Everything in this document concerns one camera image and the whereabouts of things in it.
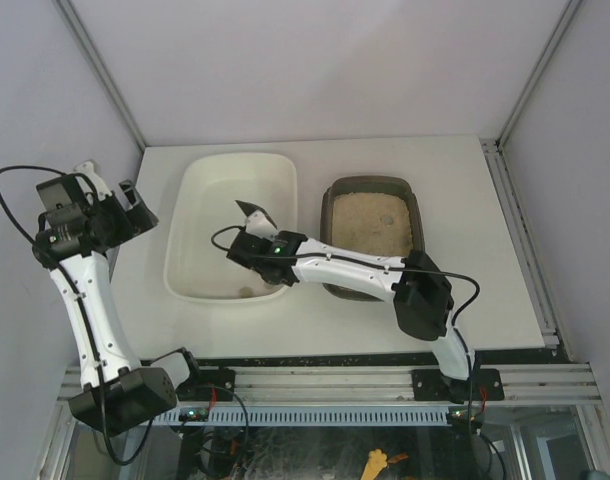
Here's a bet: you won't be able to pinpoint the black litter scoop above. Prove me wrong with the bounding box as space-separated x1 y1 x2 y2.
236 200 277 228

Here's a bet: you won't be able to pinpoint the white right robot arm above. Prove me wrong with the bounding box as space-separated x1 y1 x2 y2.
232 231 481 387

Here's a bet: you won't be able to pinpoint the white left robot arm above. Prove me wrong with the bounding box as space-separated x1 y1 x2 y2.
33 161 192 438

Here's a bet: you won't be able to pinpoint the beige cat litter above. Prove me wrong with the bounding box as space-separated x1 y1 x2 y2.
331 192 413 256

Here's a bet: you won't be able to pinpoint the white plastic bin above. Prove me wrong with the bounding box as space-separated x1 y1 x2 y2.
164 152 298 304

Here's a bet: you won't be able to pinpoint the yellow toy figure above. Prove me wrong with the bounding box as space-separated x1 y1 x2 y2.
360 449 388 480

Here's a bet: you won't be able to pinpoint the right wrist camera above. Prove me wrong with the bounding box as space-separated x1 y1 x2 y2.
226 231 268 270

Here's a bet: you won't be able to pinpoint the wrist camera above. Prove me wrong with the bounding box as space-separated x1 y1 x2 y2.
36 174 90 228
226 231 268 270

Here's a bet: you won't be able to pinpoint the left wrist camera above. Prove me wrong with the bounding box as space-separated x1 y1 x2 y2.
36 174 90 228

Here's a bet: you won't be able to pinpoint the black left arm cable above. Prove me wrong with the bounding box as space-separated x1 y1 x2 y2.
0 165 154 466

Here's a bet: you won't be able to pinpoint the aluminium frame rail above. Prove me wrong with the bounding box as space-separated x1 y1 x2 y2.
54 362 602 404

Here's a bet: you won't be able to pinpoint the grey slotted cable duct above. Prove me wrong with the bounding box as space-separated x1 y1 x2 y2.
153 405 449 427

